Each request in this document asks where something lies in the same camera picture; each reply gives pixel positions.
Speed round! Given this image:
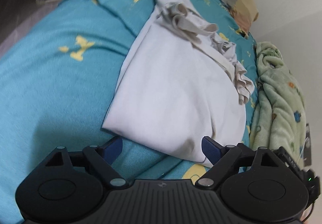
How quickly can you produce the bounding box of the teal printed bed sheet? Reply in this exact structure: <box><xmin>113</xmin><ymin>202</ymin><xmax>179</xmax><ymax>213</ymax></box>
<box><xmin>0</xmin><ymin>0</ymin><xmax>260</xmax><ymax>224</ymax></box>

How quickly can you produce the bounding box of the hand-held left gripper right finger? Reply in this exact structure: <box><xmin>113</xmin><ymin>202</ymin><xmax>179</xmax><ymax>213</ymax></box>
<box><xmin>197</xmin><ymin>136</ymin><xmax>288</xmax><ymax>189</ymax></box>

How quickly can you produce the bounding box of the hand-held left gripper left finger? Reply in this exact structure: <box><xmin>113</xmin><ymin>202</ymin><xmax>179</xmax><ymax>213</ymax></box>
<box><xmin>45</xmin><ymin>137</ymin><xmax>130</xmax><ymax>189</ymax></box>

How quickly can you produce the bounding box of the green printed fleece blanket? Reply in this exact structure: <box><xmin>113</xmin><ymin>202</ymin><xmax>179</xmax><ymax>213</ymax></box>
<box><xmin>248</xmin><ymin>41</ymin><xmax>309</xmax><ymax>167</ymax></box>

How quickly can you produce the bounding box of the white T-shirt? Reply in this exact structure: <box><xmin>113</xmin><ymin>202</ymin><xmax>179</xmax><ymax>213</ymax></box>
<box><xmin>101</xmin><ymin>0</ymin><xmax>256</xmax><ymax>167</ymax></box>

